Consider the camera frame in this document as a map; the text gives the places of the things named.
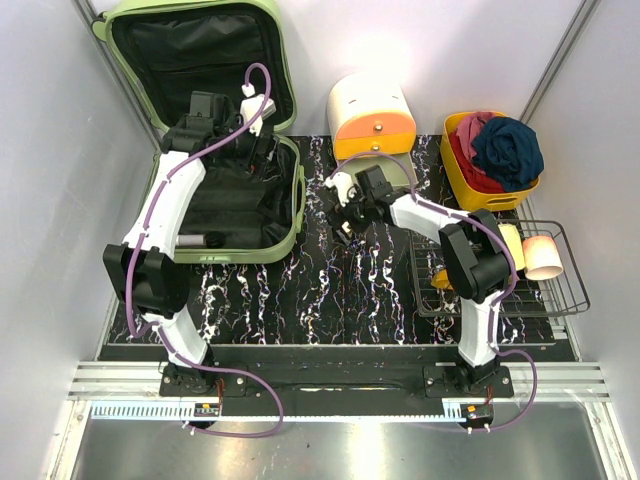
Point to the green hard-shell suitcase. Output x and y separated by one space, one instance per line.
186 62

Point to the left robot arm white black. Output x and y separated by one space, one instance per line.
142 268

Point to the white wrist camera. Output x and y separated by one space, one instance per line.
255 108
342 185

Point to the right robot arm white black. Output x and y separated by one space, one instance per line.
478 263

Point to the orange plastic basket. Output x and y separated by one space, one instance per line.
466 196

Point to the yellow plate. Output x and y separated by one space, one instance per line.
440 280

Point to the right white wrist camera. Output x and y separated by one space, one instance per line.
342 185

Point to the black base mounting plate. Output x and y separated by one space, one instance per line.
424 380

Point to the white cylindrical bottle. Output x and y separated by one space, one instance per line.
191 241

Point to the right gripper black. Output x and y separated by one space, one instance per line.
344 213

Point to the navy blue garment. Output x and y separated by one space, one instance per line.
508 152

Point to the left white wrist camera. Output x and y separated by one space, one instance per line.
255 108

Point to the pink white cup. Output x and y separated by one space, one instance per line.
542 258

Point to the white cylindrical drawer cabinet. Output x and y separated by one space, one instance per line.
370 123

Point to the black wire rack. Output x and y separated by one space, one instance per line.
563 295

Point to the red garment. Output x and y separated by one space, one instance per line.
475 179

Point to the pink garment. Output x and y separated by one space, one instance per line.
461 129

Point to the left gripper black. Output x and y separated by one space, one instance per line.
253 160

